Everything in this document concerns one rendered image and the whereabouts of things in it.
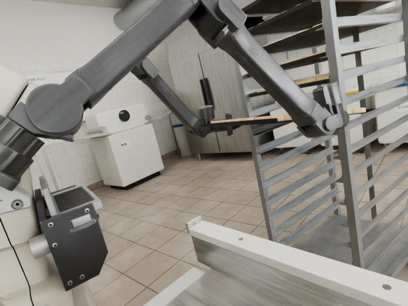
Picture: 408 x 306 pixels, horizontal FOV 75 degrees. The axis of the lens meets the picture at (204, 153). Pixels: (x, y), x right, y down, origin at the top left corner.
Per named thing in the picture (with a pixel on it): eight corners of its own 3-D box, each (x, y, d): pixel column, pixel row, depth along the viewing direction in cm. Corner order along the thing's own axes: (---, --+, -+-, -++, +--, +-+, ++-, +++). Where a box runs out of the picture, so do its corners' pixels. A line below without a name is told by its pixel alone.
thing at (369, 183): (345, 205, 98) (344, 198, 98) (338, 204, 101) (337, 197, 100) (413, 153, 131) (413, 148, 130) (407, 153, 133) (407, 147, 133)
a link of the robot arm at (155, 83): (125, 68, 100) (139, 66, 92) (134, 58, 102) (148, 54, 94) (191, 138, 126) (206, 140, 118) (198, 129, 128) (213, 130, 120)
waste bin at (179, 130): (209, 148, 564) (202, 118, 550) (192, 156, 526) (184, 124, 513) (191, 149, 601) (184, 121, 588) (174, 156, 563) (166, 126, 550)
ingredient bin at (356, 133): (320, 156, 347) (311, 98, 331) (334, 142, 392) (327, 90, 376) (367, 155, 310) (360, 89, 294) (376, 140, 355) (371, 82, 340)
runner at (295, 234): (278, 252, 138) (277, 246, 138) (274, 250, 141) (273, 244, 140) (343, 203, 171) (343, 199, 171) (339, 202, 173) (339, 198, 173)
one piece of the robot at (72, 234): (44, 305, 52) (4, 204, 48) (40, 254, 75) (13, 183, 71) (122, 264, 60) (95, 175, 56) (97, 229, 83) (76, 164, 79)
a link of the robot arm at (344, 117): (331, 132, 72) (353, 126, 70) (324, 108, 71) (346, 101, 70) (325, 130, 78) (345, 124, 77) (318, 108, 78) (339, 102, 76)
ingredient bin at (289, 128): (275, 156, 390) (266, 105, 374) (291, 144, 437) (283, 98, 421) (312, 155, 355) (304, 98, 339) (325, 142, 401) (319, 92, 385)
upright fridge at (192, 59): (285, 145, 445) (263, 16, 403) (258, 163, 382) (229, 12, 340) (221, 147, 541) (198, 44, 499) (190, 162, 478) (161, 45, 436)
